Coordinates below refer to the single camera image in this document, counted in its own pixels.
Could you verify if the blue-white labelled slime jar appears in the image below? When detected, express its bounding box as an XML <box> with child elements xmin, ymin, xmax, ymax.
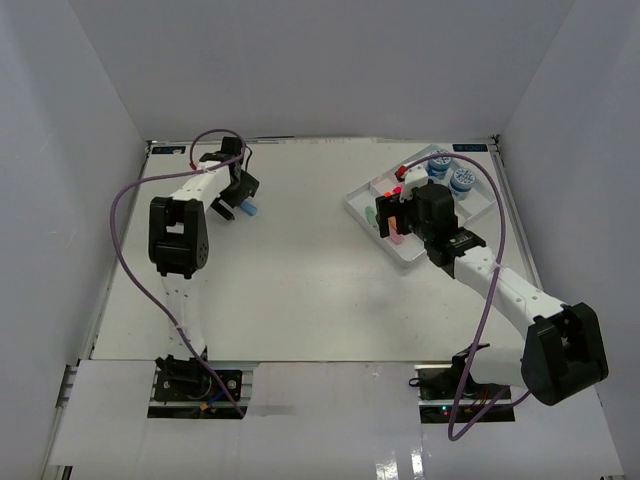
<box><xmin>427</xmin><ymin>149</ymin><xmax>452</xmax><ymax>181</ymax></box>

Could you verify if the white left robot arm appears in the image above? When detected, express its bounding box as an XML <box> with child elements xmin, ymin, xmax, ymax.
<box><xmin>148</xmin><ymin>137</ymin><xmax>259</xmax><ymax>361</ymax></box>

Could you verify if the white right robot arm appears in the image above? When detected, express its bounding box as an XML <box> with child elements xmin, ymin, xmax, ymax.
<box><xmin>376</xmin><ymin>182</ymin><xmax>609</xmax><ymax>406</ymax></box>

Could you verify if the white compartment tray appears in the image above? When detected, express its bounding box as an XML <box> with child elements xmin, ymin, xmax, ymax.
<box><xmin>342</xmin><ymin>144</ymin><xmax>499</xmax><ymax>270</ymax></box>

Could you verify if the blue label sticker right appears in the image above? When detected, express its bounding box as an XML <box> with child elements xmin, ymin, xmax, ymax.
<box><xmin>452</xmin><ymin>143</ymin><xmax>488</xmax><ymax>153</ymax></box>

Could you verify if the blue label sticker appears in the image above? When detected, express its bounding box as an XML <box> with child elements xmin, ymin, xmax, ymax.
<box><xmin>151</xmin><ymin>146</ymin><xmax>186</xmax><ymax>155</ymax></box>
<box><xmin>452</xmin><ymin>143</ymin><xmax>488</xmax><ymax>153</ymax></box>

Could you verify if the blue label sticker left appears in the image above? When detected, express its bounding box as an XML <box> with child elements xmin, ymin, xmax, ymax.
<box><xmin>151</xmin><ymin>146</ymin><xmax>186</xmax><ymax>155</ymax></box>

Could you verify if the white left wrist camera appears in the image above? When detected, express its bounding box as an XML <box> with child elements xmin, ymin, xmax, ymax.
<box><xmin>192</xmin><ymin>151</ymin><xmax>232</xmax><ymax>170</ymax></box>

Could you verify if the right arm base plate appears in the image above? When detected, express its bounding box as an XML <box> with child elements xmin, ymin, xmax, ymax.
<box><xmin>408</xmin><ymin>347</ymin><xmax>503</xmax><ymax>412</ymax></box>

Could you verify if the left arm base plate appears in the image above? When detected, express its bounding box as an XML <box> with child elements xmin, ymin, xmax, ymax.
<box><xmin>151</xmin><ymin>370</ymin><xmax>243</xmax><ymax>403</ymax></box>

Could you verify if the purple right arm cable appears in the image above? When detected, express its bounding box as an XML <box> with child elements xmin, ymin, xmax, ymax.
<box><xmin>404</xmin><ymin>152</ymin><xmax>534</xmax><ymax>441</ymax></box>

